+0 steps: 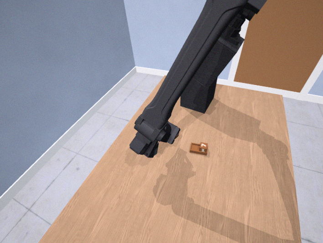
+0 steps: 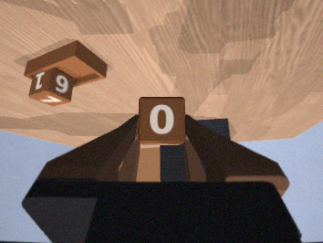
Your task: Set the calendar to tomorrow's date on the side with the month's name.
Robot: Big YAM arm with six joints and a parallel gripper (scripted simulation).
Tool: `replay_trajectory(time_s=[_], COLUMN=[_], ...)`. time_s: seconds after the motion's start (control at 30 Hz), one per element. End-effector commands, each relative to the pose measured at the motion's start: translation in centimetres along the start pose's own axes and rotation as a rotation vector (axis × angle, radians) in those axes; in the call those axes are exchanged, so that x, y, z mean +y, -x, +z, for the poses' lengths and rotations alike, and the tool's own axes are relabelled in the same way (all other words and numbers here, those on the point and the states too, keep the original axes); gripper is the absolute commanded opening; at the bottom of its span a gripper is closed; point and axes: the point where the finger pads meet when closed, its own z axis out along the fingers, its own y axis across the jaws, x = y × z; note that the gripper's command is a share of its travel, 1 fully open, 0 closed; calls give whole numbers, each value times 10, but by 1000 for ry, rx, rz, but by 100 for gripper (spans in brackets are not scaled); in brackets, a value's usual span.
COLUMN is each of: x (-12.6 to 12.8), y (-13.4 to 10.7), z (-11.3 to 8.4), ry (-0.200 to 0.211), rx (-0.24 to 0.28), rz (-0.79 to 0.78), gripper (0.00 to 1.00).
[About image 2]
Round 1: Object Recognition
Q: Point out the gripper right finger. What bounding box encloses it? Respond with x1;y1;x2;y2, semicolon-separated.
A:
183;114;289;197

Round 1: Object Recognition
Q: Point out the brown wooden number cube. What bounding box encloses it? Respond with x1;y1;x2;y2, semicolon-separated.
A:
138;97;186;145
28;68;74;106

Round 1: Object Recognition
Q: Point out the brown wooden tray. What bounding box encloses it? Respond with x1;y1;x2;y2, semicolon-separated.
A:
24;40;107;88

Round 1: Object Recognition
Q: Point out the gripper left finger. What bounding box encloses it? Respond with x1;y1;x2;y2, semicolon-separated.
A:
35;114;141;182

